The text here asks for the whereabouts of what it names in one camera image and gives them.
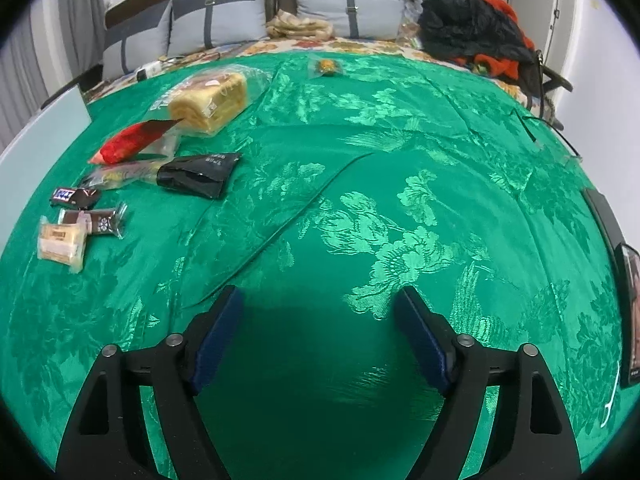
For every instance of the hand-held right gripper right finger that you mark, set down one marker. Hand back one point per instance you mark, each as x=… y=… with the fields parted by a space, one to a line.
x=422 y=341

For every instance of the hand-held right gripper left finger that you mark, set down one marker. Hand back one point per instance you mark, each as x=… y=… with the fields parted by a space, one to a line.
x=220 y=340

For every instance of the black snack pouch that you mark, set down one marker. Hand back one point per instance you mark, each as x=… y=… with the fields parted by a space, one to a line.
x=200 y=175

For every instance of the long brown bar clear wrapper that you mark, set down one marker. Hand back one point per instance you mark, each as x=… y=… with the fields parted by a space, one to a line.
x=100 y=222

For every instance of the beige cake packet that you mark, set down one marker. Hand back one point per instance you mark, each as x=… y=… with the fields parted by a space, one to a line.
x=60 y=240

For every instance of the clear plastic snack packet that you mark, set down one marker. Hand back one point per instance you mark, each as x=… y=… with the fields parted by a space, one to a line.
x=120 y=174

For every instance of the brown chocolate bar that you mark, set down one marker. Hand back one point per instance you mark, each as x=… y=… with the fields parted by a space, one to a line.
x=70 y=196

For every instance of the red snack packet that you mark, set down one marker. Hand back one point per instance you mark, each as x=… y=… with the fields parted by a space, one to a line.
x=130 y=142

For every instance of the green floral blanket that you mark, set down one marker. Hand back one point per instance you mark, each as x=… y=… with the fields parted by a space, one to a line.
x=350 y=160

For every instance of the bread loaf in clear bag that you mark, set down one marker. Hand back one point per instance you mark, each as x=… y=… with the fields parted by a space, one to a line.
x=210 y=102

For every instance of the white board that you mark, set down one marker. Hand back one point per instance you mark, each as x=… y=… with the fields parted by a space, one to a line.
x=45 y=130

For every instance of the white power strip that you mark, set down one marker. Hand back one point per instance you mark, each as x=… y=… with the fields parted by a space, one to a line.
x=149 y=71

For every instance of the black chair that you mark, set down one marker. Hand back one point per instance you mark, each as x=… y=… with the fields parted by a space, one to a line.
x=547 y=80

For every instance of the small orange snack packet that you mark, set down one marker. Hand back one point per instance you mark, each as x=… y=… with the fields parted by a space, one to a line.
x=326 y=66

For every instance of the floral bed sheet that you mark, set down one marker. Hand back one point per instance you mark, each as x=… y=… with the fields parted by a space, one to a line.
x=350 y=46

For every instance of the clear plastic bag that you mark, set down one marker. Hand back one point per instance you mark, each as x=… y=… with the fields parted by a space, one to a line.
x=410 y=32

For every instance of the black jacket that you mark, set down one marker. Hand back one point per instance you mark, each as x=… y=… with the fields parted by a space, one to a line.
x=460 y=25

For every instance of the beige folded cloth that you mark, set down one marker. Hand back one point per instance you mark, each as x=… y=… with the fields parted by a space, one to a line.
x=300 y=25

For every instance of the orange red garment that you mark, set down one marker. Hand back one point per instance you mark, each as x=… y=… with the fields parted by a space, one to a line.
x=505 y=10

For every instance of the grey curtain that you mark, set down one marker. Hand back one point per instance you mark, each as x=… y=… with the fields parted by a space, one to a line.
x=30 y=50

